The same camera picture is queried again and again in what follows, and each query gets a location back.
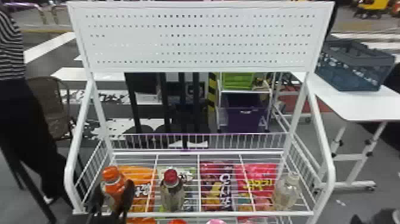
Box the blue basket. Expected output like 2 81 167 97
314 39 396 92

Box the person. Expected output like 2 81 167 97
0 5 73 208

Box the red snack packet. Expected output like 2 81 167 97
199 160 236 213

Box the orange snack packet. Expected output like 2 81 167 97
118 164 157 214

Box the purple crate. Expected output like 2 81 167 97
224 94 267 133

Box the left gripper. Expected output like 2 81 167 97
85 179 136 224

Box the green basket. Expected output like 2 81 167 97
221 72 256 91

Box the clear bottle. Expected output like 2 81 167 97
272 172 301 210

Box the white snack packet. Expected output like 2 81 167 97
155 166 199 213

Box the orange bottle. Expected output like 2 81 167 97
100 166 126 214

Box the striped post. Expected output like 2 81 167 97
207 72 218 111

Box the pink snack packet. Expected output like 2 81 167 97
233 163 279 213

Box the white wire rack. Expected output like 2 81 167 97
63 0 337 224

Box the red capped olive bottle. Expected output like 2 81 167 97
160 168 186 213

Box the white side table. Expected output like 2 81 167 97
291 71 400 192

